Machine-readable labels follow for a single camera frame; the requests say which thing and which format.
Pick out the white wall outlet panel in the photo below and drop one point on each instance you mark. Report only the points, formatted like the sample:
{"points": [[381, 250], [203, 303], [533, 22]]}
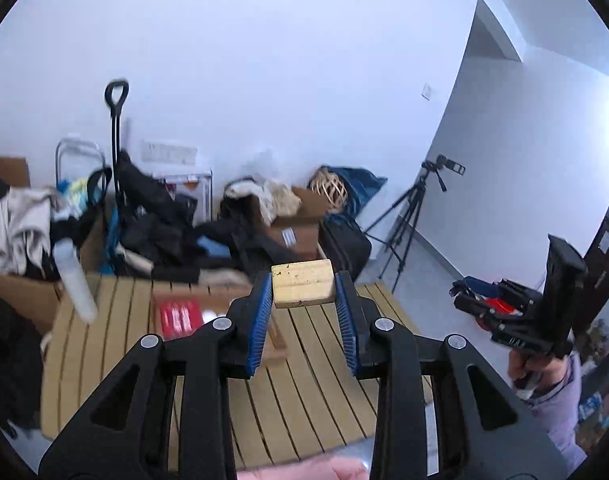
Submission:
{"points": [[169, 152]]}

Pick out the pink quilt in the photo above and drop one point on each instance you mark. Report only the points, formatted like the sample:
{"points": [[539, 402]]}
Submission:
{"points": [[304, 470]]}

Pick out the blue bag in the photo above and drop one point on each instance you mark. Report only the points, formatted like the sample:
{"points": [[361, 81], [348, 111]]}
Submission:
{"points": [[364, 182]]}

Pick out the brown cardboard box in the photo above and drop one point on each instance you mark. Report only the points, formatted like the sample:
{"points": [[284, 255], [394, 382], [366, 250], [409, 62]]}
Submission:
{"points": [[294, 235]]}

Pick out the white wall switch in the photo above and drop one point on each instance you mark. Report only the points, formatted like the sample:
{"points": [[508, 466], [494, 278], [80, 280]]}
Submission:
{"points": [[427, 91]]}

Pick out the tall white bottle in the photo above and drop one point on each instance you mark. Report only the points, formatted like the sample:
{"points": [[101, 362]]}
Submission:
{"points": [[77, 280]]}

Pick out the pile of black clothes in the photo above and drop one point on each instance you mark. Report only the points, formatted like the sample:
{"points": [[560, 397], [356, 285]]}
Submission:
{"points": [[159, 230]]}

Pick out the black clothing heap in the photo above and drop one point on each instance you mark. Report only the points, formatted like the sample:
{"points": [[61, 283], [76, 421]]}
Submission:
{"points": [[9, 360]]}

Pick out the dark wooden door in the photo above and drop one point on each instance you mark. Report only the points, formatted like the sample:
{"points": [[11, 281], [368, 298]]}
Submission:
{"points": [[606, 260]]}

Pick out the black tripod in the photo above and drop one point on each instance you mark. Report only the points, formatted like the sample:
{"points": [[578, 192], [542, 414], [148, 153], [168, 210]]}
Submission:
{"points": [[407, 225]]}

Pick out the wicker basket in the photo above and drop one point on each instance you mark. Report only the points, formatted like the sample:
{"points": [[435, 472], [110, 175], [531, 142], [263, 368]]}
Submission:
{"points": [[329, 190]]}

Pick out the black suitcase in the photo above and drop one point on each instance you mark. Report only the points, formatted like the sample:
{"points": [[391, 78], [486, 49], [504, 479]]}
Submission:
{"points": [[347, 250]]}

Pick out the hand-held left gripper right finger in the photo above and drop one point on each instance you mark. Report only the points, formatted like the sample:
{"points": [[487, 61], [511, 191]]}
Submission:
{"points": [[345, 325]]}

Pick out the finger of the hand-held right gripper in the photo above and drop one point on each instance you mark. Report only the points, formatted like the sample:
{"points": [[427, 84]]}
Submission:
{"points": [[477, 310], [494, 287]]}

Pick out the person's right hand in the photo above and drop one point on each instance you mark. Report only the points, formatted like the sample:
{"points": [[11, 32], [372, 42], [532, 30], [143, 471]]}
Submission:
{"points": [[529, 375]]}

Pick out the silver metal frame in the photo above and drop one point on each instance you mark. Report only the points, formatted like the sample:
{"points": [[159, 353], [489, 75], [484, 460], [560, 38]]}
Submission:
{"points": [[79, 147]]}

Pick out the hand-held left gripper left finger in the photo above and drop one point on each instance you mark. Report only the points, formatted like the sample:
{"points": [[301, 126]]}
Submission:
{"points": [[259, 330]]}

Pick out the large cardboard box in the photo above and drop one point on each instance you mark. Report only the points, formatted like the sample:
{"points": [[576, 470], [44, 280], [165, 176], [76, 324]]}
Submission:
{"points": [[14, 295]]}

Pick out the pale wooden block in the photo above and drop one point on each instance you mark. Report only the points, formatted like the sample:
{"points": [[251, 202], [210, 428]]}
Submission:
{"points": [[303, 282]]}

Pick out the pile of light clothes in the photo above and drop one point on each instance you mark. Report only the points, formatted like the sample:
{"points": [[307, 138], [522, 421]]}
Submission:
{"points": [[19, 230]]}

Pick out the person's right forearm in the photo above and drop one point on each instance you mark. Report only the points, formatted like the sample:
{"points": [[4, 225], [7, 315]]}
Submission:
{"points": [[561, 420]]}

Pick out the slatted wooden folding table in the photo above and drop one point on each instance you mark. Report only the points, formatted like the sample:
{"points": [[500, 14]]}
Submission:
{"points": [[304, 400]]}

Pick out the red plastic cup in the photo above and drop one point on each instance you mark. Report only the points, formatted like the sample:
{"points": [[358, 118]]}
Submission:
{"points": [[499, 305]]}

